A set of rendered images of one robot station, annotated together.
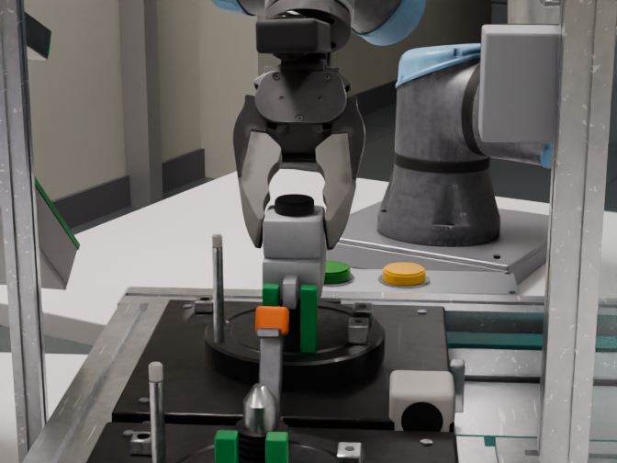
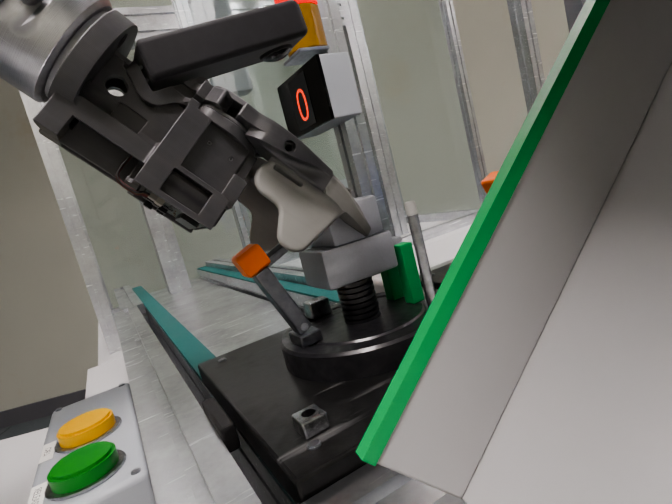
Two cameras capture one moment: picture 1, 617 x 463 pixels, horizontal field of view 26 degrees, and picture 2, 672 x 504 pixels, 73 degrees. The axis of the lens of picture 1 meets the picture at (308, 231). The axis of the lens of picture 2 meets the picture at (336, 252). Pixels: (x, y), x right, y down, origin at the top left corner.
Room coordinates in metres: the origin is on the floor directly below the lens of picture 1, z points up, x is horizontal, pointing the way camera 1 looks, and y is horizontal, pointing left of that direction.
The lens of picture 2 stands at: (1.16, 0.31, 1.10)
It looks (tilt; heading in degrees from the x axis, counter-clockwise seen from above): 8 degrees down; 239
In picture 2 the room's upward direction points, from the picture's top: 15 degrees counter-clockwise
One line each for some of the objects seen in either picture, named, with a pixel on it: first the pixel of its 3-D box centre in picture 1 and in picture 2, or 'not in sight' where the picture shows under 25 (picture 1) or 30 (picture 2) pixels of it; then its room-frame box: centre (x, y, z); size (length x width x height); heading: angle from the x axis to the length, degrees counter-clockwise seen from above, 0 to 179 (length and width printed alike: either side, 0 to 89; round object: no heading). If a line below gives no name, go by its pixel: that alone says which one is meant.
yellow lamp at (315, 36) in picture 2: not in sight; (303, 33); (0.84, -0.17, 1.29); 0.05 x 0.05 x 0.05
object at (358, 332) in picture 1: (358, 330); not in sight; (0.95, -0.04, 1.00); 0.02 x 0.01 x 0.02; 176
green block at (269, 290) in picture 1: (271, 318); (408, 272); (0.93, 0.03, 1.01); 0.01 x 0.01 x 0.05; 86
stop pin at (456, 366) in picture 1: (455, 386); not in sight; (0.97, -0.12, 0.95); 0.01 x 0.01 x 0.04; 86
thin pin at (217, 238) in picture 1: (218, 287); (422, 258); (0.95, 0.07, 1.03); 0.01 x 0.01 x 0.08
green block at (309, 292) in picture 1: (308, 319); (389, 271); (0.93, 0.00, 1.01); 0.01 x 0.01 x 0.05; 86
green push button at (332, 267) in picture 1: (329, 276); (86, 471); (1.19, -0.02, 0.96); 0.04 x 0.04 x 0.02
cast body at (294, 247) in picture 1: (293, 246); (352, 231); (0.96, 0.01, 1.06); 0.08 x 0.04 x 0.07; 176
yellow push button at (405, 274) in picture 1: (404, 278); (88, 432); (1.18, -0.09, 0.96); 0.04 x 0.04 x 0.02
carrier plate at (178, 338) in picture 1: (295, 364); (371, 350); (0.97, 0.01, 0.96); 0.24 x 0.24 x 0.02; 86
